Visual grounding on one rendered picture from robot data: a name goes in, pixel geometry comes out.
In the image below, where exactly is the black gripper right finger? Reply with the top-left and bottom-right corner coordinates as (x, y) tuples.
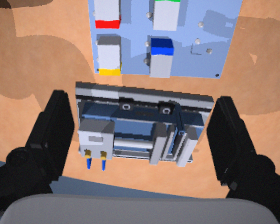
(206, 96), (280, 224)

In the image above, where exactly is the grey rectangular block with red end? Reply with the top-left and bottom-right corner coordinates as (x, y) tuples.
(94, 0), (121, 29)

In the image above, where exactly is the white block with blue end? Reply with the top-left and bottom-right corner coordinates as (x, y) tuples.
(150, 38), (174, 78)

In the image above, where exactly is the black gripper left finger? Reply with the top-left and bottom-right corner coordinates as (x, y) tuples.
(0, 90), (75, 217)

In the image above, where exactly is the grey block with green end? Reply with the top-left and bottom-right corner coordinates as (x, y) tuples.
(152, 0), (180, 31)

